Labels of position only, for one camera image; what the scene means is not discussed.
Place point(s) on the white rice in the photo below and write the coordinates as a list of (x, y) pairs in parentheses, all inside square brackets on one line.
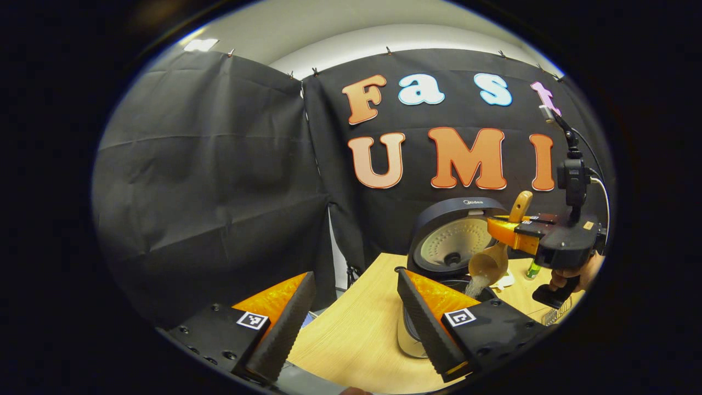
[(476, 286)]

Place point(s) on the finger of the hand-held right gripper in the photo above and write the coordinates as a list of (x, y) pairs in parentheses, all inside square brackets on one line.
[(513, 235), (540, 219)]

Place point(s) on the green drink bottle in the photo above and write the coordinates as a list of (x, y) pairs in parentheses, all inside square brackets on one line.
[(533, 270)]

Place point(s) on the ceiling light panel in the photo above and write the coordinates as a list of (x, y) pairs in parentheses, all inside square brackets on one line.
[(201, 45)]

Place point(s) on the dark grey rice cooker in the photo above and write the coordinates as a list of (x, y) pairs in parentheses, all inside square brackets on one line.
[(444, 247)]

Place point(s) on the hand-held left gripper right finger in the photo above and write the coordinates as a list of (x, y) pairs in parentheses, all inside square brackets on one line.
[(425, 334)]

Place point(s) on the white divided dish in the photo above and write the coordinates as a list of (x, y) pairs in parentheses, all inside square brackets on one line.
[(504, 281)]

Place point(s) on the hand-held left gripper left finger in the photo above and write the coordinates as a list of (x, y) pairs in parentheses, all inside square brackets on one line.
[(285, 329)]

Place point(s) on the wooden spoon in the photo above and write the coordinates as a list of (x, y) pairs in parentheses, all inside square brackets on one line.
[(488, 263)]

